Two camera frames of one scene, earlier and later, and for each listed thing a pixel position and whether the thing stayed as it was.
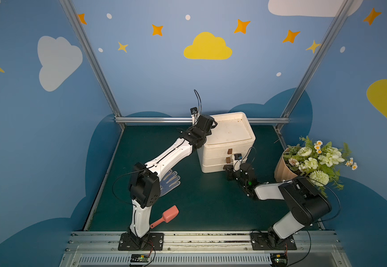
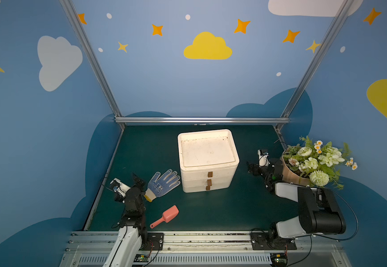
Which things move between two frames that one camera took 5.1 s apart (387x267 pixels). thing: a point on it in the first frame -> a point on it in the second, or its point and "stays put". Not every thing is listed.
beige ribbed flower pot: (282, 171) stays put
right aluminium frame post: (337, 19) stays put
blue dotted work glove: (169, 181) stays put
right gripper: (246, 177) -> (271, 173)
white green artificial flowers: (317, 162) stays put
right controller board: (279, 260) stays put
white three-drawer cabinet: (232, 134) -> (208, 159)
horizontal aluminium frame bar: (197, 120) stays put
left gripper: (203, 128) -> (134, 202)
